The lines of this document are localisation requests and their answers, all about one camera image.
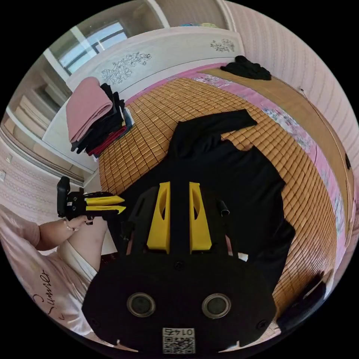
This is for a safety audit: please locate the person's left hand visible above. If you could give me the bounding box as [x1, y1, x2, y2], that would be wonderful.
[62, 215, 95, 235]

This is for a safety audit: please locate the person's left forearm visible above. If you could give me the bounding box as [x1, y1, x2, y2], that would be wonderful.
[37, 221, 74, 252]

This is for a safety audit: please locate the bunched black garment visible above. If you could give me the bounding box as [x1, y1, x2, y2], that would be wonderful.
[220, 55, 273, 82]

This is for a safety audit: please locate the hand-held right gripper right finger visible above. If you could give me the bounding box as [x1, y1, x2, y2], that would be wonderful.
[188, 181, 213, 255]

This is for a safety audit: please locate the bed with woven mat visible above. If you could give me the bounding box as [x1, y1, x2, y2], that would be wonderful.
[65, 27, 355, 333]

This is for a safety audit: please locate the window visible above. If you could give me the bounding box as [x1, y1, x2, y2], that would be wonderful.
[57, 19, 130, 77]

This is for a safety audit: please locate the person's body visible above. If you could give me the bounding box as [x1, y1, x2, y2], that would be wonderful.
[0, 204, 109, 338]

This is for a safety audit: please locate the white bedside cabinet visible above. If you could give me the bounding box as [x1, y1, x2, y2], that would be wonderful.
[41, 105, 98, 174]

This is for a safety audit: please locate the black long sleeve shirt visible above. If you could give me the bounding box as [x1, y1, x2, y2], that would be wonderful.
[108, 108, 297, 294]

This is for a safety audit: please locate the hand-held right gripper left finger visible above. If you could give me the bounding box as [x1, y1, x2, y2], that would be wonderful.
[146, 181, 171, 255]

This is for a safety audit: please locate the pile of clothes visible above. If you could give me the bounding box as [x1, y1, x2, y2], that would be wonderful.
[65, 76, 136, 157]

